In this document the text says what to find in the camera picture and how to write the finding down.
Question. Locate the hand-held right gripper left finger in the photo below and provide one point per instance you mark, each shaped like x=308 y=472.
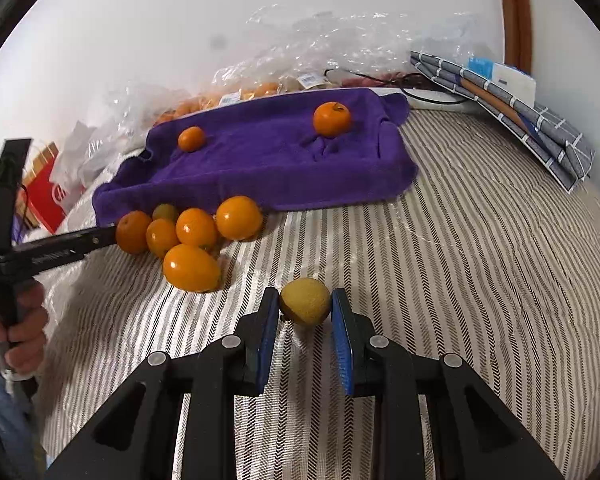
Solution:
x=266 y=340

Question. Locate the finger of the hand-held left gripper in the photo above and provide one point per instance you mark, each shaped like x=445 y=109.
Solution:
x=100 y=237

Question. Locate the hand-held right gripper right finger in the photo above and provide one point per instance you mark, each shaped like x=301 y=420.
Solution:
x=341 y=345

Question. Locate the orange tangerine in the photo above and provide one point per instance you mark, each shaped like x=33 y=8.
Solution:
x=192 y=268
x=196 y=227
x=332 y=119
x=238 y=217
x=132 y=232
x=191 y=138
x=161 y=238

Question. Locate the yellow lemon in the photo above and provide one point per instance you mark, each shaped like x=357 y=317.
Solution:
x=306 y=302

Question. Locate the person's left hand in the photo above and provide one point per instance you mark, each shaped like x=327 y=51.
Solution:
x=30 y=335

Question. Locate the greenish tangerine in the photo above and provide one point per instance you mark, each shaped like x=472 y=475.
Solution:
x=166 y=211

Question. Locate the red cardboard box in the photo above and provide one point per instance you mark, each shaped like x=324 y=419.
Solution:
x=42 y=195

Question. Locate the white plastic bag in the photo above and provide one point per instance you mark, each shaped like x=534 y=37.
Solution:
x=87 y=152

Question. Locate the striped bed sheet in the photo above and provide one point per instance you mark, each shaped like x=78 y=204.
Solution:
x=455 y=285

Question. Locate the person's blue jeans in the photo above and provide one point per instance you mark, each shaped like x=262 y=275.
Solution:
x=2 y=425

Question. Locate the purple towel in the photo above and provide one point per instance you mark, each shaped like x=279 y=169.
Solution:
x=280 y=165

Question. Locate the clear bag of tangerines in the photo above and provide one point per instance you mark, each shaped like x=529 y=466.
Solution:
x=240 y=91

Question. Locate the folded grey checked cloth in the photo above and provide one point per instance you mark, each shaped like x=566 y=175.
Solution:
x=540 y=130

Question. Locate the crumpled clear plastic bag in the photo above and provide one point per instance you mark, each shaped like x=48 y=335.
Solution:
x=370 y=35

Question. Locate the blue and white box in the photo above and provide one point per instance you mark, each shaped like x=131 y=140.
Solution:
x=505 y=77

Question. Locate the brown wooden frame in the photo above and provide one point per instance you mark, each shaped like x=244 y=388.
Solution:
x=514 y=10

